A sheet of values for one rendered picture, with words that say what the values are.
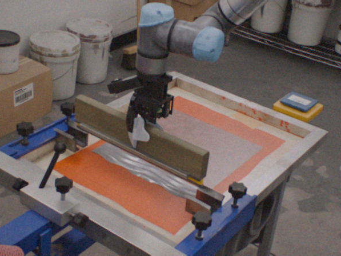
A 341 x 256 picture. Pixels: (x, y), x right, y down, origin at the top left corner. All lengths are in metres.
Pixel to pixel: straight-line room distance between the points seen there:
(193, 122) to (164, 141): 0.47
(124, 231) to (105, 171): 0.36
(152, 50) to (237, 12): 0.21
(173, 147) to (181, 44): 0.26
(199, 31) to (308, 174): 2.36
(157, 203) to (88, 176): 0.20
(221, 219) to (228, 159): 0.34
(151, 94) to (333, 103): 3.15
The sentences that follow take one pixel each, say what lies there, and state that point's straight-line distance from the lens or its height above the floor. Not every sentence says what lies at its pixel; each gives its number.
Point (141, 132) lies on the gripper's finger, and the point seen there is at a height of 1.14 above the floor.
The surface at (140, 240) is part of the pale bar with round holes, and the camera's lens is 1.32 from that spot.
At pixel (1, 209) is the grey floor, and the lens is 3.10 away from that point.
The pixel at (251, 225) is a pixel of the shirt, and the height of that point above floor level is 0.75.
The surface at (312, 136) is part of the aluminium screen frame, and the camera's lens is 1.92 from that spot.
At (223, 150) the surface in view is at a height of 0.96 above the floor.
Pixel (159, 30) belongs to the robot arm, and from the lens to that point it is 1.37.
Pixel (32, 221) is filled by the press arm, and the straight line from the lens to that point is 1.36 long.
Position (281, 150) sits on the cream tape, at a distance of 1.88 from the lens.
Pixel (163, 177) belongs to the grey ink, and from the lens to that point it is 1.65.
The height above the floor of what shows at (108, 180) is 0.96.
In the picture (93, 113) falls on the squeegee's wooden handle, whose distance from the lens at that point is 1.60.
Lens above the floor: 1.89
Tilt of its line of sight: 30 degrees down
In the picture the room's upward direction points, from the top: 7 degrees clockwise
